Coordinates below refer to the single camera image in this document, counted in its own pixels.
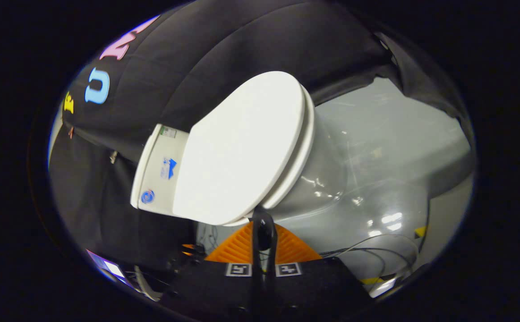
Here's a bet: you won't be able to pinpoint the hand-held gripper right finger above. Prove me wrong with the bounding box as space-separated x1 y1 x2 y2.
264 210 371 322

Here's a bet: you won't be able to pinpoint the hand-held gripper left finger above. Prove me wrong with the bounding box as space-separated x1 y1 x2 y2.
166 209 265 322

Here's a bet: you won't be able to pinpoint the white toilet lid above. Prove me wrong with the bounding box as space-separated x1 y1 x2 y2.
172 71 306 225

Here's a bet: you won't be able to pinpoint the white toilet seat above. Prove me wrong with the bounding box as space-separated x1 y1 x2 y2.
224 85 315 227

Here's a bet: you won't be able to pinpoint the white toilet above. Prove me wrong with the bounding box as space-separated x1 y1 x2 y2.
130 103 430 280

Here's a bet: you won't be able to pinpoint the dark device with orange parts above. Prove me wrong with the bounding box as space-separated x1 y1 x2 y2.
180 243 206 259

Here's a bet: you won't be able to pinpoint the lit display screen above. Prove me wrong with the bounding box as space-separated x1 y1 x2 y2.
86 250 128 283

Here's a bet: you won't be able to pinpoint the black backdrop cloth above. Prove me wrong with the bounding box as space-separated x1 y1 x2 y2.
49 0 475 287

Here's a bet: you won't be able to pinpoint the floor cables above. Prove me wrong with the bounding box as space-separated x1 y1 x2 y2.
320 233 422 280

